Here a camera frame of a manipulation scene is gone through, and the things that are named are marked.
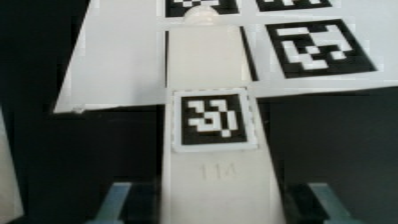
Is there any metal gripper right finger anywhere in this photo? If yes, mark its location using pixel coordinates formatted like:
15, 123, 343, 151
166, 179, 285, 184
286, 181, 370, 224

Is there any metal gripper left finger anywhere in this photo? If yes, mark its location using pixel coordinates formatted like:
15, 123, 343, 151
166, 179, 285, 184
89, 182, 132, 224

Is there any white leg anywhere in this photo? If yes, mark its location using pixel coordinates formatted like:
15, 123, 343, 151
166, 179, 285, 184
160, 6, 286, 224
0, 110, 25, 224

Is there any white marker plate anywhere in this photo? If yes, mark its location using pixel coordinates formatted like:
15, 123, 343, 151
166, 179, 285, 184
54, 0, 398, 113

